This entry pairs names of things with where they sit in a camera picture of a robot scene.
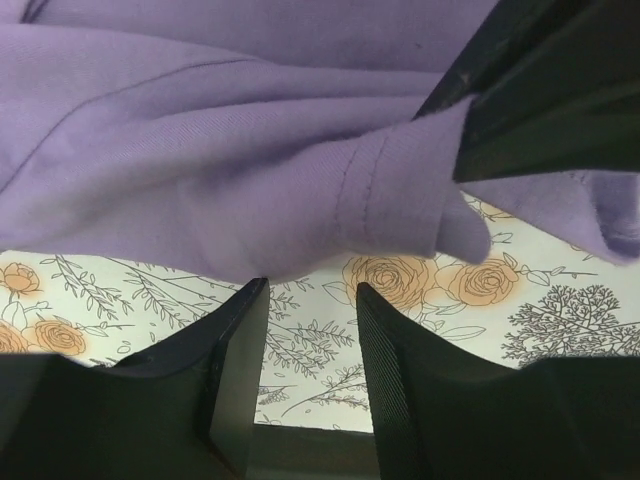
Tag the floral tablecloth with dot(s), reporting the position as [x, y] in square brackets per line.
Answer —
[535, 296]

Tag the purple t shirt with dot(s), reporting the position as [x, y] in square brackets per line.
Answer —
[242, 139]

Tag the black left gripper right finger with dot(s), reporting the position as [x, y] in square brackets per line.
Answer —
[441, 412]

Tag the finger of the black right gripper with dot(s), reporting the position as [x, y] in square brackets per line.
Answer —
[511, 31]
[571, 104]

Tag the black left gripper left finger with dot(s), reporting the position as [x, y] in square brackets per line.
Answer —
[182, 408]

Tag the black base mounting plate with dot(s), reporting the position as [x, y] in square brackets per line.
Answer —
[296, 453]

